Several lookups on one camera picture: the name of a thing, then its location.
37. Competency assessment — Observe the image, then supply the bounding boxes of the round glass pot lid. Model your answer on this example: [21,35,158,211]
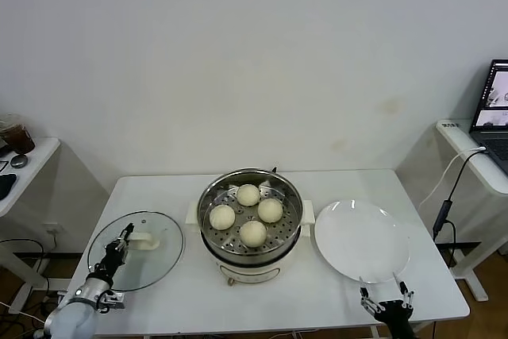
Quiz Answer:
[87,210,186,291]

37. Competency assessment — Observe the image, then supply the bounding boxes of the white round plate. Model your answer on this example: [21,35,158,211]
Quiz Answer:
[315,199,410,284]

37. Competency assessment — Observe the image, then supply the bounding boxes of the white side desk with cup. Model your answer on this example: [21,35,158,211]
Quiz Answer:
[0,137,61,314]

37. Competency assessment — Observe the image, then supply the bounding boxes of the black floor cables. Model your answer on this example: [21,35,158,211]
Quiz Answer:
[0,237,67,339]

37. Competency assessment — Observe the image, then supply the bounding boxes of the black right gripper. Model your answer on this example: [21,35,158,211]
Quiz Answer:
[358,272,417,339]

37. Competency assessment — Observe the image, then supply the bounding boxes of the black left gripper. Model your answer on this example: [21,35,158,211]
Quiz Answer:
[94,222,137,279]

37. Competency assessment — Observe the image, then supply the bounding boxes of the plastic iced coffee cup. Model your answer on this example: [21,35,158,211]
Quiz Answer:
[0,114,36,154]

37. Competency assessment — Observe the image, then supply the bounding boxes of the white steamed baozi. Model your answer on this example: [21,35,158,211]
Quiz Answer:
[209,204,236,231]
[257,198,284,224]
[239,220,267,248]
[237,183,261,207]

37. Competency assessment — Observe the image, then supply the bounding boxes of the white electric cooker base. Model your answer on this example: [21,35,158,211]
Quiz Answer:
[185,200,315,287]

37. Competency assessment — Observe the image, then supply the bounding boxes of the stainless steel steamer basket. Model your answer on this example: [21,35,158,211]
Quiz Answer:
[198,169,304,259]

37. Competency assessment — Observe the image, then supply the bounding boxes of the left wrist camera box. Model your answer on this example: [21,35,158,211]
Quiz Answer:
[97,291,127,311]

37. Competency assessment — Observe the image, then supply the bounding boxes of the white charging cable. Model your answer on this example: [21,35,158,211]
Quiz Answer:
[418,147,488,210]

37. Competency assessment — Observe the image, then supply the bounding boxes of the dark grey open laptop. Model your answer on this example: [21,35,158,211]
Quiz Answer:
[469,59,508,177]

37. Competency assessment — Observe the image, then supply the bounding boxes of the white side desk with laptop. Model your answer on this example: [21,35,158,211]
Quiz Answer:
[436,118,508,303]

